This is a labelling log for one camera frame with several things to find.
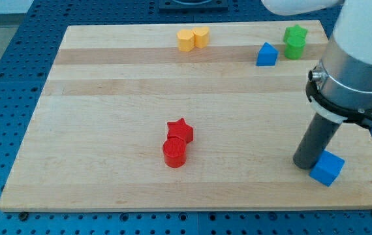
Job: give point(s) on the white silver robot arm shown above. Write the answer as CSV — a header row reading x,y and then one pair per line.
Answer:
x,y
344,73

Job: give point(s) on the red star block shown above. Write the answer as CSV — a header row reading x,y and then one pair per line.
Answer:
x,y
180,129

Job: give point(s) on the green star block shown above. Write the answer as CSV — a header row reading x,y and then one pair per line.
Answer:
x,y
295,31

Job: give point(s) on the yellow heart block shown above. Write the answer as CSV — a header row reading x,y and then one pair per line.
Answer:
x,y
201,36

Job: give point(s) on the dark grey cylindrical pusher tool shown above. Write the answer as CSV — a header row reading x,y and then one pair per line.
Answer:
x,y
315,140

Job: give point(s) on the blue cube block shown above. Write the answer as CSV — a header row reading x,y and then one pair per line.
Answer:
x,y
327,168

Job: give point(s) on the yellow hexagon block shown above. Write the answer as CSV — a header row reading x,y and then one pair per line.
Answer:
x,y
185,38

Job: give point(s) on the wooden board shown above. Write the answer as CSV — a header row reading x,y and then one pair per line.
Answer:
x,y
128,123

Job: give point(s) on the green cylinder block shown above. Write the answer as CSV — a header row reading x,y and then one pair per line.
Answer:
x,y
294,47

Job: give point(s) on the blue triangle block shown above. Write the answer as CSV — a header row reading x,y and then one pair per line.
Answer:
x,y
267,55

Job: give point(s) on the red cylinder block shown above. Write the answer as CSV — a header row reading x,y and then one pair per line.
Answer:
x,y
174,151

